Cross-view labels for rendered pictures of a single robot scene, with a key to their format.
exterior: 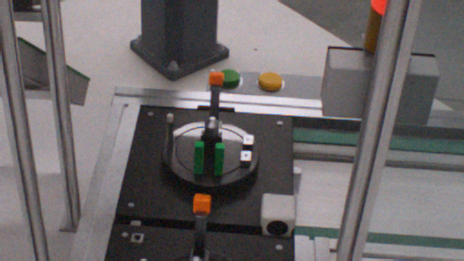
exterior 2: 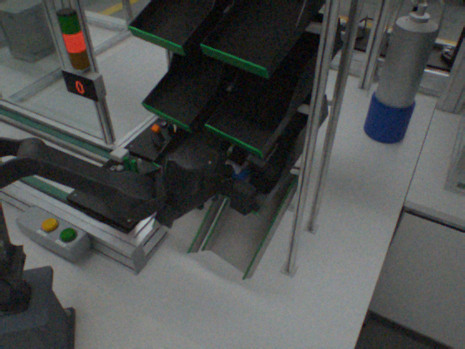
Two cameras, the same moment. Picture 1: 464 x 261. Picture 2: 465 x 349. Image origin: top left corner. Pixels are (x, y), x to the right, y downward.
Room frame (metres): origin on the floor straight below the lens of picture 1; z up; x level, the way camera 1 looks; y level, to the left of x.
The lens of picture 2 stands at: (1.50, 0.57, 1.83)
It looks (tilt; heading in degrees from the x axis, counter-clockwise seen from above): 43 degrees down; 202
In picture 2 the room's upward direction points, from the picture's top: straight up
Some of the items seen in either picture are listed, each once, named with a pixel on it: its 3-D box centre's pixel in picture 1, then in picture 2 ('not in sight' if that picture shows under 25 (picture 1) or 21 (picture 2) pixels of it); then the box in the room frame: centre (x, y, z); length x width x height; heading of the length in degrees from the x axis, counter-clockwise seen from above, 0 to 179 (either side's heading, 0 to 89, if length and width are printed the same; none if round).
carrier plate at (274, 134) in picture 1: (209, 166); (124, 188); (0.82, -0.06, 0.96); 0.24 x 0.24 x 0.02; 83
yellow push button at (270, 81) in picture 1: (270, 82); (50, 225); (1.03, -0.17, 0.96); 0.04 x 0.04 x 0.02
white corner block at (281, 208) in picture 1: (277, 216); (120, 156); (0.71, -0.15, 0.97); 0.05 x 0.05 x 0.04; 83
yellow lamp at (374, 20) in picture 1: (391, 27); (79, 57); (0.68, -0.24, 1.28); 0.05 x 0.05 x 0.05
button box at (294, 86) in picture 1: (268, 98); (53, 232); (1.03, -0.17, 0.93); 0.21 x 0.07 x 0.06; 83
